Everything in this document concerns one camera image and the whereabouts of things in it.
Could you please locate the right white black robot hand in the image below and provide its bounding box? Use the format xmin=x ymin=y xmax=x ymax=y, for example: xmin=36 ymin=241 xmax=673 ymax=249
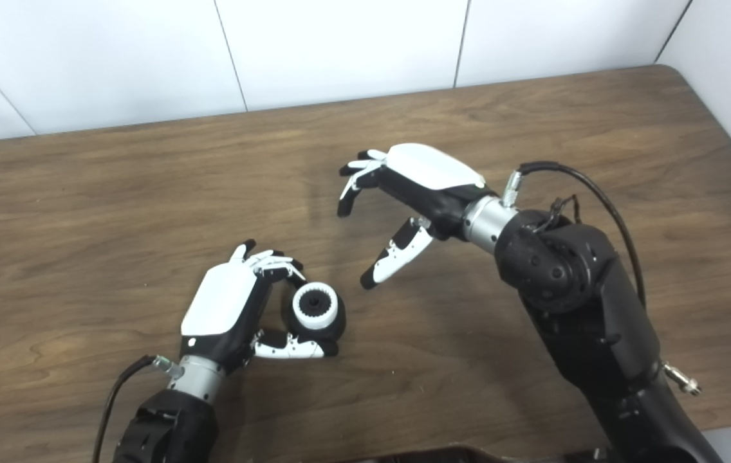
xmin=337 ymin=143 xmax=487 ymax=290

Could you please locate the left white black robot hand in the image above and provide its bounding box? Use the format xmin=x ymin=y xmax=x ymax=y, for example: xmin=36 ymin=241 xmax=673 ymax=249
xmin=180 ymin=239 xmax=339 ymax=374

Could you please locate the white ring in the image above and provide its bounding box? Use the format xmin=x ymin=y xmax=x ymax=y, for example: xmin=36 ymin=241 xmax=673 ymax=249
xmin=292 ymin=282 xmax=339 ymax=331

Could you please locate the round black part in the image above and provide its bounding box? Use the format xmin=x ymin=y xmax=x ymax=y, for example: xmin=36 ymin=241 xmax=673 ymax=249
xmin=282 ymin=283 xmax=347 ymax=345

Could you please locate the dark robot torso edge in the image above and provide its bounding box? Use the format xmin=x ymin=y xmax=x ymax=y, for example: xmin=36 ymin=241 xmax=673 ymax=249
xmin=340 ymin=446 xmax=607 ymax=463

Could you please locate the silver metal plug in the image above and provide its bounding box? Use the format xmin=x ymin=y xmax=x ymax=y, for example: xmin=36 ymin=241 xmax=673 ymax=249
xmin=663 ymin=363 xmax=702 ymax=396

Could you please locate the thin black wrist wire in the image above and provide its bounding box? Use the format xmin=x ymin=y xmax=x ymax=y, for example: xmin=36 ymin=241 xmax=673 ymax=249
xmin=533 ymin=195 xmax=582 ymax=232

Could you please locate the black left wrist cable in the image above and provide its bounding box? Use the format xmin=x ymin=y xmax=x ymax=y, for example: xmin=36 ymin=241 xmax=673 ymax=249
xmin=91 ymin=354 xmax=185 ymax=463

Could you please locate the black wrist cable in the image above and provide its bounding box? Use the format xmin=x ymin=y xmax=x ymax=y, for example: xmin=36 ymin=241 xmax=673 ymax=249
xmin=91 ymin=354 xmax=185 ymax=463
xmin=501 ymin=161 xmax=646 ymax=309

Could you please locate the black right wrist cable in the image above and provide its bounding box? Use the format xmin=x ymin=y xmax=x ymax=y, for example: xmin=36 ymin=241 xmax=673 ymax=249
xmin=501 ymin=161 xmax=646 ymax=309

